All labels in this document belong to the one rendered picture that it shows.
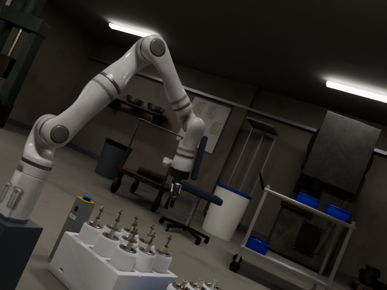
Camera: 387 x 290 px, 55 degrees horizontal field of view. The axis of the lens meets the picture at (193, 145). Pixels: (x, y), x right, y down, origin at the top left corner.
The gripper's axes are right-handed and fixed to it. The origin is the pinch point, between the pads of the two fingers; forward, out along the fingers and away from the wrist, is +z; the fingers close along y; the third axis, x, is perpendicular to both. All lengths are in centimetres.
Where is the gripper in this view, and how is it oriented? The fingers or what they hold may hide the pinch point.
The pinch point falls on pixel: (170, 203)
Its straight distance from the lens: 143.2
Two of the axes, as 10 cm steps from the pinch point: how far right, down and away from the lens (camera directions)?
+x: -9.6, -2.6, -0.8
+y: -0.5, -1.3, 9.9
